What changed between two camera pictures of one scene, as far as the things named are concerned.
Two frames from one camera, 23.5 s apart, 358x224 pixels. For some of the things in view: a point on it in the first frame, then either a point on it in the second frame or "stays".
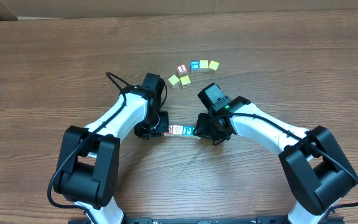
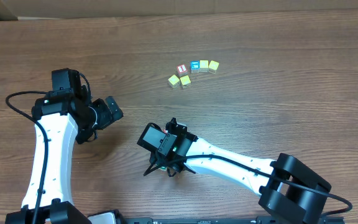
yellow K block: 185,81 stays
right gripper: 203,130 to 158,158
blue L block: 195,66 stays
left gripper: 139,130 to 106,116
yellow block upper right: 213,66 stays
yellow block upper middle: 204,66 stays
